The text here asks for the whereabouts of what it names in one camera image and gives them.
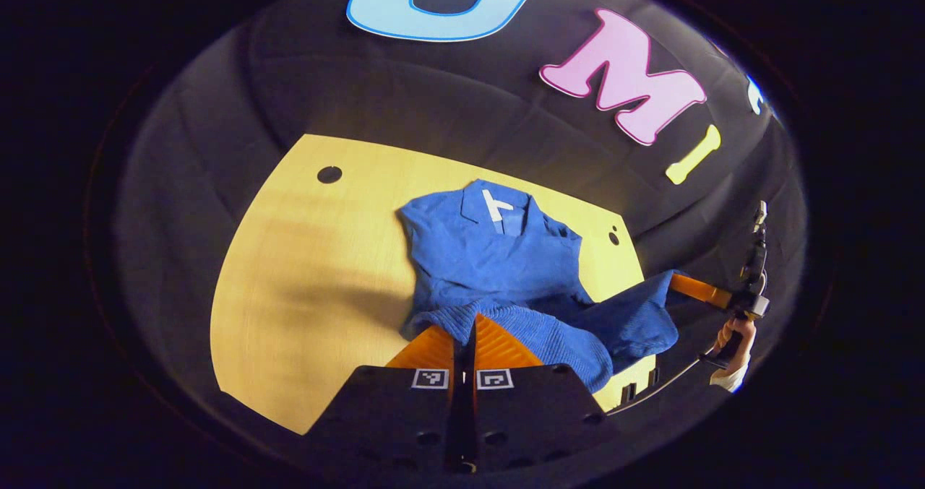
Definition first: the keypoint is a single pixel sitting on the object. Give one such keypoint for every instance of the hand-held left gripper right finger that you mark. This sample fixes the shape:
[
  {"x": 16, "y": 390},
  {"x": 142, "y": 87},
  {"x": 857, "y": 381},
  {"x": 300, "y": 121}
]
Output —
[{"x": 477, "y": 431}]

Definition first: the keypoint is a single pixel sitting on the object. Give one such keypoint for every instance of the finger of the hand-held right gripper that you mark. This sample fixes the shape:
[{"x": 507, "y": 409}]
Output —
[{"x": 701, "y": 290}]

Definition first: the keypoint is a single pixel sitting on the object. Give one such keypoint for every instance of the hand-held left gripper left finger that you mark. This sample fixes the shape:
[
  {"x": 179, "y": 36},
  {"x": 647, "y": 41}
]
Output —
[{"x": 455, "y": 431}]

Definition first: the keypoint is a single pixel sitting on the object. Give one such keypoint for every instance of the blue button jacket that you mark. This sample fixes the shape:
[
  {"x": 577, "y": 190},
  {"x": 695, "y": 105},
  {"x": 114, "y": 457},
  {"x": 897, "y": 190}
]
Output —
[{"x": 491, "y": 258}]

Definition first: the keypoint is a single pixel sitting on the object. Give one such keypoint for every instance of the black backdrop cloth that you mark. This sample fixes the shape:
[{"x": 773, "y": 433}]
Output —
[{"x": 361, "y": 92}]

